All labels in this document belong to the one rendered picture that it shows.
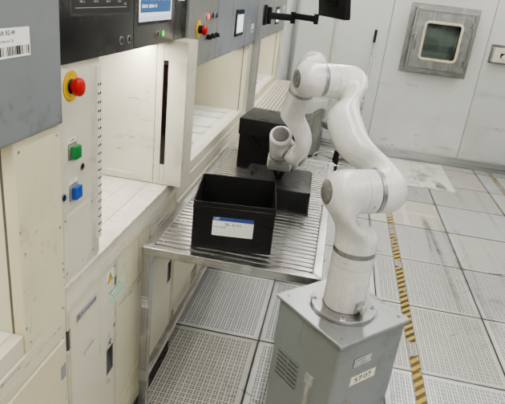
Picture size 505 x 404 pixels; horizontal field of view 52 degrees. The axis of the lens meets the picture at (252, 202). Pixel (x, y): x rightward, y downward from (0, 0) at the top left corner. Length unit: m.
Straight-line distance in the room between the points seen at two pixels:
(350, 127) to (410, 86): 4.52
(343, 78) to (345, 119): 0.16
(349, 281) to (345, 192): 0.27
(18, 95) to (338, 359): 0.99
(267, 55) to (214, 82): 1.50
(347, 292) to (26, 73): 0.97
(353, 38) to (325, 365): 4.72
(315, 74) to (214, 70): 1.84
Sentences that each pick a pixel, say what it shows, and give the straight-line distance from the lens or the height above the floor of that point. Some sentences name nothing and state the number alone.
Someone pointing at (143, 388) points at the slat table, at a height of 0.16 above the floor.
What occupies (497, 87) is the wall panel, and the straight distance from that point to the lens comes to 6.13.
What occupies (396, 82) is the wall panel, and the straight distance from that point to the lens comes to 5.94.
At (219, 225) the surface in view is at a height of 0.85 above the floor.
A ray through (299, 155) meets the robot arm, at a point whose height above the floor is 1.05.
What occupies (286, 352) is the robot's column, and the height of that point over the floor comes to 0.59.
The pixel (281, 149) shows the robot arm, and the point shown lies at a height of 1.05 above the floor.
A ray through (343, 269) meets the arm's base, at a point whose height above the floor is 0.91.
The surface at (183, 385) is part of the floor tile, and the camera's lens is 2.36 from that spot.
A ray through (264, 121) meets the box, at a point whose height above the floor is 1.01.
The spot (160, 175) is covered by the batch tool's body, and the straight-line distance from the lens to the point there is 1.98.
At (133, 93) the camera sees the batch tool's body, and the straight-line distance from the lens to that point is 1.94.
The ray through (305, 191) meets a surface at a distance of 2.10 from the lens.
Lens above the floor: 1.59
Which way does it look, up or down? 22 degrees down
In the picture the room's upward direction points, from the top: 7 degrees clockwise
